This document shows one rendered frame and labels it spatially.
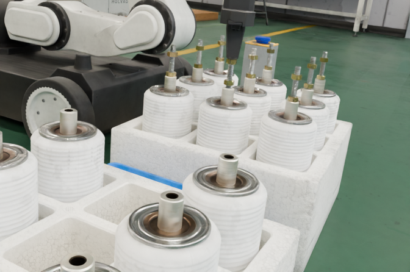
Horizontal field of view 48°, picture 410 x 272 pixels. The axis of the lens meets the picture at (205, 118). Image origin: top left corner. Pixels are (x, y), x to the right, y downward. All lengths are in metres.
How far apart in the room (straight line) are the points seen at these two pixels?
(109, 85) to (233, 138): 0.48
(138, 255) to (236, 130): 0.44
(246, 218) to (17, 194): 0.25
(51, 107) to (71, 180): 0.57
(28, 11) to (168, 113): 0.72
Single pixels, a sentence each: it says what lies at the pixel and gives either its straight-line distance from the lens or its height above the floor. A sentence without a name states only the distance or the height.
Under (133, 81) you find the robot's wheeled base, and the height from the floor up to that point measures 0.17.
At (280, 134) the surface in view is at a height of 0.23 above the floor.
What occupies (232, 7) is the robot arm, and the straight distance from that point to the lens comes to 0.76.
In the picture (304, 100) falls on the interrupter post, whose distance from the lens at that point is 0.90.
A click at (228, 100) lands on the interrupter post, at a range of 0.82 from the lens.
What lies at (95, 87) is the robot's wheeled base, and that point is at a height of 0.18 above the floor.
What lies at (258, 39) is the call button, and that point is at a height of 0.32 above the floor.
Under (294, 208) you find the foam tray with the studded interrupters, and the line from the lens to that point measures 0.76.
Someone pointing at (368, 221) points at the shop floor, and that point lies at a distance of 1.07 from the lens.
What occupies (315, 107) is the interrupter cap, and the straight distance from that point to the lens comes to 0.88.
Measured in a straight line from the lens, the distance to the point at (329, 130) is 1.01.
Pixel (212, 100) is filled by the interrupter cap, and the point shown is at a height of 0.25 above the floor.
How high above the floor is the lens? 0.47
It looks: 17 degrees down
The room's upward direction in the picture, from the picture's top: 6 degrees clockwise
